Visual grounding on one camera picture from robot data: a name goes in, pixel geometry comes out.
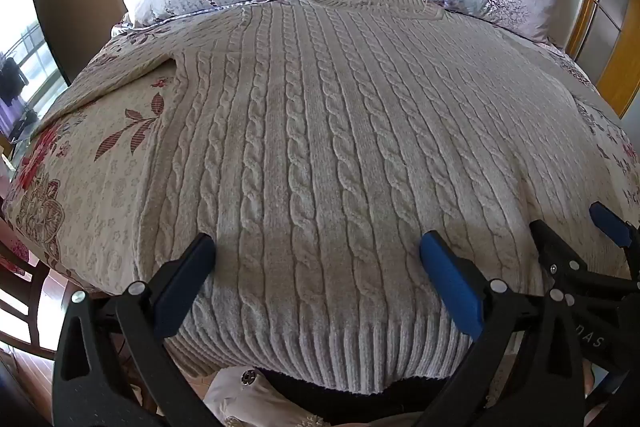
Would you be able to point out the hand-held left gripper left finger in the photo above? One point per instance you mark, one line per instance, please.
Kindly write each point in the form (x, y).
(184, 289)

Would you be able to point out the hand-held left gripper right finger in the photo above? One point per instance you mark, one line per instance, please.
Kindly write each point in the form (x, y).
(450, 278)

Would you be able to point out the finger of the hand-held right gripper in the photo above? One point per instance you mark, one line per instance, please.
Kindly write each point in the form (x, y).
(552, 243)
(611, 223)

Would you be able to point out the dark hanging clothes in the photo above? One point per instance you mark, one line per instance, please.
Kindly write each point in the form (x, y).
(11, 77)

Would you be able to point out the person's light buttoned jacket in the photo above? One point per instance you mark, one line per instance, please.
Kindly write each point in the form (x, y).
(250, 394)

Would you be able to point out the person's black garment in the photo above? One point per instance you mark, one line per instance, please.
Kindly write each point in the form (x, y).
(400, 394)

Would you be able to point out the floral bed quilt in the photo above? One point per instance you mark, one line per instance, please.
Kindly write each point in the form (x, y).
(95, 177)

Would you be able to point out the dark wooden chair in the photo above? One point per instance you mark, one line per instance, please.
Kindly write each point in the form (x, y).
(27, 287)

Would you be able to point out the window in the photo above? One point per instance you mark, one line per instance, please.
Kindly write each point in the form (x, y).
(25, 37)

